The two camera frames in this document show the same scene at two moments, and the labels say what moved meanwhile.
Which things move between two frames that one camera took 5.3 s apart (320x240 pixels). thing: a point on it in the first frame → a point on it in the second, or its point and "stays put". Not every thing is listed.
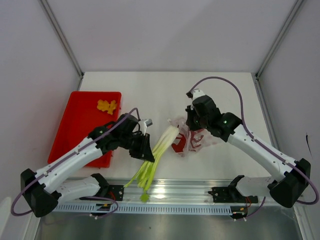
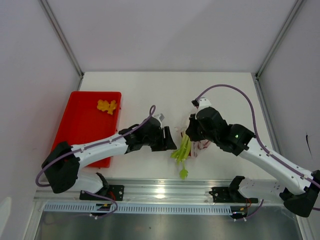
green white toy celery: (144, 176) → (181, 154)
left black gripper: (146, 153) → (166, 143)
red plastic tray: (85, 111) stays put
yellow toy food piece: (104, 106) stays put
